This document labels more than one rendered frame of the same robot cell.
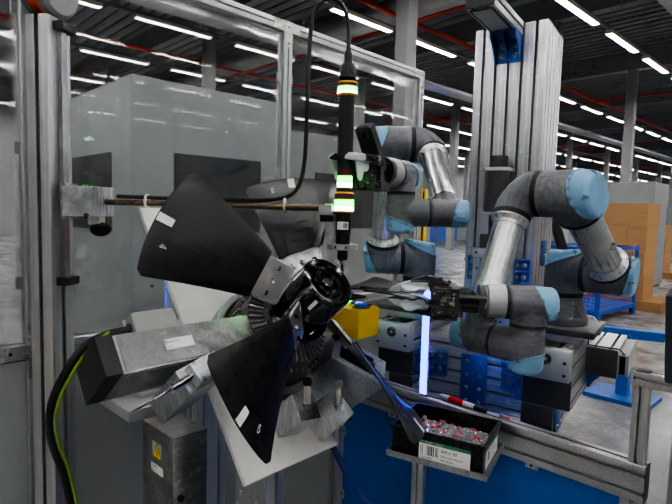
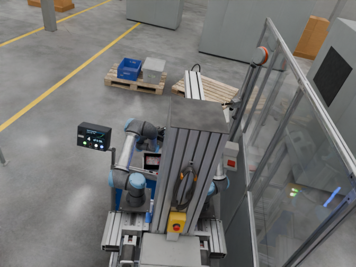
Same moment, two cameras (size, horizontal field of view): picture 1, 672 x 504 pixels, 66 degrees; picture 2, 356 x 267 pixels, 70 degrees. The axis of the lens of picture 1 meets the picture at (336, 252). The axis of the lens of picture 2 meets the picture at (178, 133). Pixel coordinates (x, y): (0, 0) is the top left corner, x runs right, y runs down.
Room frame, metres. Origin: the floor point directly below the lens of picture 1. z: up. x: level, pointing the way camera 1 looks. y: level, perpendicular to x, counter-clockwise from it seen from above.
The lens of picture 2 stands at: (2.63, -1.35, 2.63)
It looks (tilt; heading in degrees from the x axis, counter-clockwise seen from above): 38 degrees down; 138
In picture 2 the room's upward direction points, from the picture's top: 12 degrees clockwise
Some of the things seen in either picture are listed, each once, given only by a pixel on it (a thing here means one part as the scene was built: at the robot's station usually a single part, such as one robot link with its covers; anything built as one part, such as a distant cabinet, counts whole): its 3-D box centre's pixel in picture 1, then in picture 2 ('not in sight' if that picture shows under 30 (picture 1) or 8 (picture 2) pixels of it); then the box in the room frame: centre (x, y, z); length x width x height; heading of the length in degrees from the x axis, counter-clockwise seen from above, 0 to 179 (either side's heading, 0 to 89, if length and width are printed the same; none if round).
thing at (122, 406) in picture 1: (171, 388); (225, 156); (1.46, 0.46, 0.85); 0.36 x 0.24 x 0.03; 136
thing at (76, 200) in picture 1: (86, 201); (236, 103); (1.26, 0.60, 1.37); 0.10 x 0.07 x 0.09; 81
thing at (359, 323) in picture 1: (349, 320); not in sight; (1.63, -0.05, 1.02); 0.16 x 0.10 x 0.11; 46
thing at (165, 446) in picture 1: (174, 466); not in sight; (1.23, 0.38, 0.73); 0.15 x 0.09 x 0.22; 46
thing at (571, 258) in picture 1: (566, 269); (136, 183); (1.61, -0.72, 1.20); 0.13 x 0.12 x 0.14; 46
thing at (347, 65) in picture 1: (345, 157); not in sight; (1.17, -0.02, 1.49); 0.04 x 0.04 x 0.46
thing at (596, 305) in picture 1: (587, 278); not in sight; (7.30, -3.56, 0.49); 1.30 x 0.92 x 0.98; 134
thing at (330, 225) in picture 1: (338, 227); not in sight; (1.17, -0.01, 1.33); 0.09 x 0.07 x 0.10; 81
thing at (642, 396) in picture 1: (640, 416); (113, 156); (1.06, -0.65, 0.96); 0.03 x 0.03 x 0.20; 46
